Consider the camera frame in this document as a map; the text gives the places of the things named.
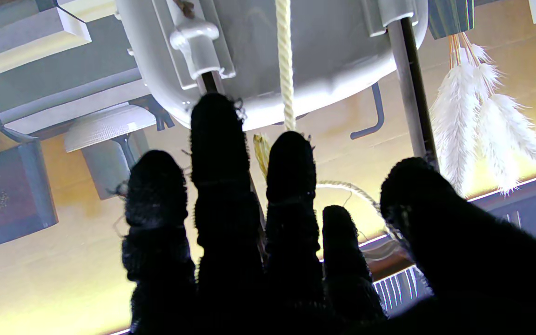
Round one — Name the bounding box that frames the grey wooden plank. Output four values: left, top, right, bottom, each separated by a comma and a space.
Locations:
0, 0, 93, 82

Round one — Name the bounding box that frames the small beige hard-shell suitcase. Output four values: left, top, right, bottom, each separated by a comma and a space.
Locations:
115, 0, 438, 163

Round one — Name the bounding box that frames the white pampas grass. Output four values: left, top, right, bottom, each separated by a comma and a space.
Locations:
431, 33, 536, 196

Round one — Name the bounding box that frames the dark green ribbed vase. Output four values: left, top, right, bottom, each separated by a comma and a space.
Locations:
429, 0, 475, 40

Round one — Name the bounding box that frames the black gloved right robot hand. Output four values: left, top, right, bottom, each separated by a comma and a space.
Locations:
121, 93, 536, 335

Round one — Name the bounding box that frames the dark slanted board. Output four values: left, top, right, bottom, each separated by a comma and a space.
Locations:
0, 77, 59, 252

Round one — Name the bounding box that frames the black kitchen faucet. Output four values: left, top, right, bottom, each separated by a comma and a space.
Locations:
349, 83, 385, 140

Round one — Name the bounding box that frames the light wooden shelf board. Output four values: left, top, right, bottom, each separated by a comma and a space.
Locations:
59, 0, 122, 23

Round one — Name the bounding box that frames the beige twisted cord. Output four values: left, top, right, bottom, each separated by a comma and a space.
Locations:
253, 0, 389, 224

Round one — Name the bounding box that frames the white bowl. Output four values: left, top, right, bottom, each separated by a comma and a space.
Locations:
65, 105, 157, 153

